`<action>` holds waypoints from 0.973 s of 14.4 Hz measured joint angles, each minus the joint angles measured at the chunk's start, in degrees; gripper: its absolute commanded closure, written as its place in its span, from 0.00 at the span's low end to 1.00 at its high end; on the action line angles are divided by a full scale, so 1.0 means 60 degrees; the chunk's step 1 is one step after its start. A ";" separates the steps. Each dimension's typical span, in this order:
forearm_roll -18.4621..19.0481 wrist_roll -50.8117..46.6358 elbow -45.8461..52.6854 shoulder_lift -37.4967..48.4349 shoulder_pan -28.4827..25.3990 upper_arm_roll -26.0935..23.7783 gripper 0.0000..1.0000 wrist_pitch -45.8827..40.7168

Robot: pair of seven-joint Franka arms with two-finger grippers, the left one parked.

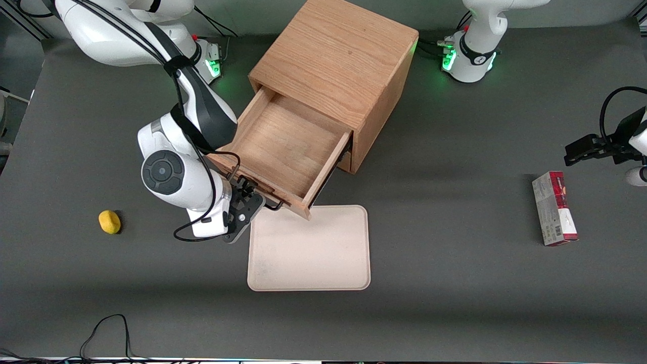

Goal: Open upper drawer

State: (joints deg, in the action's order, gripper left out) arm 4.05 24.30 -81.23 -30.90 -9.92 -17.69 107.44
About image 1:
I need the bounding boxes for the beige plastic tray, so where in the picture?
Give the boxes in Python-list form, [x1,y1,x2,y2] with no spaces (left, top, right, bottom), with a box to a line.
[247,205,371,292]

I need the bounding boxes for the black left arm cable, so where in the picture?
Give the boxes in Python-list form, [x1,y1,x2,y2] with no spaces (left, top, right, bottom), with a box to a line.
[599,86,647,147]

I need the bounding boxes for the red plaid cardboard box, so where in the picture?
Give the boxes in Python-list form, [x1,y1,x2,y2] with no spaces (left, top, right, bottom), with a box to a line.
[532,171,579,247]

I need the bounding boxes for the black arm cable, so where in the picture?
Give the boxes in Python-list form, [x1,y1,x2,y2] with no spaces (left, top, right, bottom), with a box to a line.
[599,86,647,147]
[76,0,242,243]

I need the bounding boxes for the black right base cable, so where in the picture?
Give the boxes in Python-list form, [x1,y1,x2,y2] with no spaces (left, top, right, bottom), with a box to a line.
[194,5,238,40]

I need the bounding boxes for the black left base cable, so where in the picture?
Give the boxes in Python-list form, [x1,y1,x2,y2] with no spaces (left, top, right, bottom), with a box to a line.
[419,37,455,57]

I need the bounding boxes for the thin black table cable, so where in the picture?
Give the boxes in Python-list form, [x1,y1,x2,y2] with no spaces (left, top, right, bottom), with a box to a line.
[0,313,152,364]

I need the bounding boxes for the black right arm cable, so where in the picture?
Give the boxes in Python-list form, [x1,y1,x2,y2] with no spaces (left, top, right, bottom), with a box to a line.
[76,0,242,243]

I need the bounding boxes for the wooden drawer cabinet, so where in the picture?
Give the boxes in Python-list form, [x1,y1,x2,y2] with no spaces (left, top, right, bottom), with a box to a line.
[248,0,419,174]

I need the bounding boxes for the white grey equipment stand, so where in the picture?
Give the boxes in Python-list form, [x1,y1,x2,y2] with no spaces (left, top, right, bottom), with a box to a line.
[0,87,29,158]

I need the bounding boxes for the black base cable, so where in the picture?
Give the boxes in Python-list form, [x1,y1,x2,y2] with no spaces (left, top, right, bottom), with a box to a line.
[419,37,455,57]
[194,5,238,40]

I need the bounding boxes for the yellow lemon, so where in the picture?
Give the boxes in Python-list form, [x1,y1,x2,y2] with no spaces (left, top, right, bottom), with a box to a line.
[98,210,122,235]

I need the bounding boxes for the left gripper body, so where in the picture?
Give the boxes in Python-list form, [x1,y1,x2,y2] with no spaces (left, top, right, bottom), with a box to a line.
[613,107,647,165]

